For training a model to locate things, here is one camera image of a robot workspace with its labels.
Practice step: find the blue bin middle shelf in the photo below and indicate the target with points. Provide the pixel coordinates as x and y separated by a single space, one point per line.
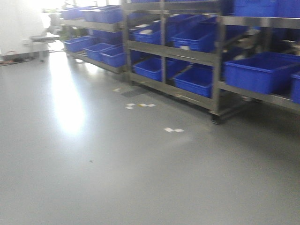
200 38

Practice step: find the blue bin shelf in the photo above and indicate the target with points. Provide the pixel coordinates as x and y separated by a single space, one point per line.
198 79
200 38

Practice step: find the large blue bin right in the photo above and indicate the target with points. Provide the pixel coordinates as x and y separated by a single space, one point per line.
265 73

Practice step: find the left steel shelf rack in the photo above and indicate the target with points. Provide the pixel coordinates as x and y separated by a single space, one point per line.
104 25

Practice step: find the blue bin on shelf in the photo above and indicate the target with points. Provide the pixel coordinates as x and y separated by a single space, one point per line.
152 68

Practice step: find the stainless steel shelf rack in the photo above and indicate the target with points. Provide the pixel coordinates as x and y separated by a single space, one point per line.
244 28

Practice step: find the blue bin lower shelf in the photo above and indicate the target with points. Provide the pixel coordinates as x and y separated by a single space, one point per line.
198 79

